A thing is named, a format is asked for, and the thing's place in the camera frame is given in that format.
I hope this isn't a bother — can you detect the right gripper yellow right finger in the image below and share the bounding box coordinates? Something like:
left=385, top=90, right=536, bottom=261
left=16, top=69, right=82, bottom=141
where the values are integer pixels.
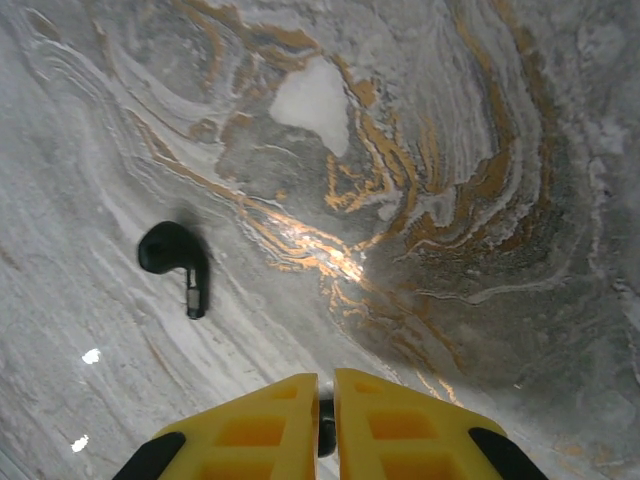
left=333, top=368, right=551, bottom=480

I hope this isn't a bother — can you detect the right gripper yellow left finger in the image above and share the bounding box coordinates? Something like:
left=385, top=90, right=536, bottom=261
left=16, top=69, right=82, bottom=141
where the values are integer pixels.
left=112, top=372, right=321, bottom=480

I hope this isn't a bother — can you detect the black wireless earbud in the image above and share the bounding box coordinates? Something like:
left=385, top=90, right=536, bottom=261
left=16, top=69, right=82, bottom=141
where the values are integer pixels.
left=317, top=397, right=337, bottom=459
left=137, top=219, right=212, bottom=321

